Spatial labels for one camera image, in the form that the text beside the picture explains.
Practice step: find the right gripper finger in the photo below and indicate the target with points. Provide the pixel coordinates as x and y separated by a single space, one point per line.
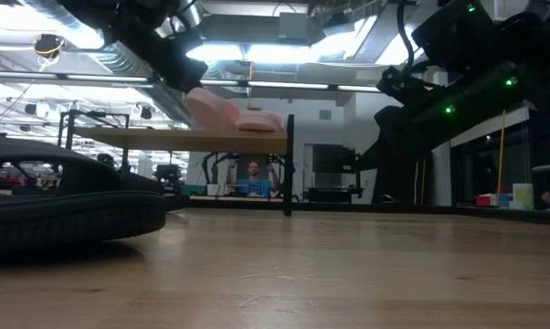
373 160

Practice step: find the wooden shelf with black frame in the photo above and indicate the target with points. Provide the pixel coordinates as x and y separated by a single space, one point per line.
188 141

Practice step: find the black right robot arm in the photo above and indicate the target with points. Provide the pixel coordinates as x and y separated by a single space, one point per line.
485 96

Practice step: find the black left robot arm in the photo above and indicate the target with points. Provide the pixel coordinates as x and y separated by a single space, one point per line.
119 18

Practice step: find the black television stand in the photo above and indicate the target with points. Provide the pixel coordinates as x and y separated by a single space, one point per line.
334 157

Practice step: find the black dome object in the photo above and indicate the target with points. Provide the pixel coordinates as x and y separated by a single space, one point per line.
387 199

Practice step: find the round black hanging lamp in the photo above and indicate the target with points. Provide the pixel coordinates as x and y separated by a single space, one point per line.
146 113
30 109

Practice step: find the bright ceiling light panel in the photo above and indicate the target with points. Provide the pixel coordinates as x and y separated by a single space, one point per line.
275 54

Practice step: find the yellow pole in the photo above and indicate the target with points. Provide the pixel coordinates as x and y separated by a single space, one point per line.
501 155

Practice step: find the long ceiling light strip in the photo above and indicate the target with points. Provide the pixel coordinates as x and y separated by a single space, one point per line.
284 85

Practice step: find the red box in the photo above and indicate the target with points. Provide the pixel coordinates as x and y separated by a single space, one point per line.
483 200

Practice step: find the small black monitor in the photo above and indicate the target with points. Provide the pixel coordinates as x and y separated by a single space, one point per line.
167 172

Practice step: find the grey ceiling box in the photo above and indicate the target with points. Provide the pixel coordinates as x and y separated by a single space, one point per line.
293 25

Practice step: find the green box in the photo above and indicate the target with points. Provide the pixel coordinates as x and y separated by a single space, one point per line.
193 190

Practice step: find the blue box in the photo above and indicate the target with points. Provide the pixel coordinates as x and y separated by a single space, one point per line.
504 201

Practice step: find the white box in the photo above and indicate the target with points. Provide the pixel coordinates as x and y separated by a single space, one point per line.
213 189

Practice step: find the pale green container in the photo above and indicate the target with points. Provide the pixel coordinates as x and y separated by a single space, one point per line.
523 196

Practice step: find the background wooden table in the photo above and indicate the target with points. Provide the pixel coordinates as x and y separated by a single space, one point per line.
238 199

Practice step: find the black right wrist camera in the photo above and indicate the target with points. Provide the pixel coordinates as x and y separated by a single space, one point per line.
403 87

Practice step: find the black metal table frame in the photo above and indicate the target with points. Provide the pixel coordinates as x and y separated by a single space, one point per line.
394 209

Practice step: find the grey wall vent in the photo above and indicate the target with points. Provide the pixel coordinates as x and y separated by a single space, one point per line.
325 114

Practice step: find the silver ventilation duct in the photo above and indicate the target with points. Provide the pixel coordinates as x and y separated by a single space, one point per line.
110 61

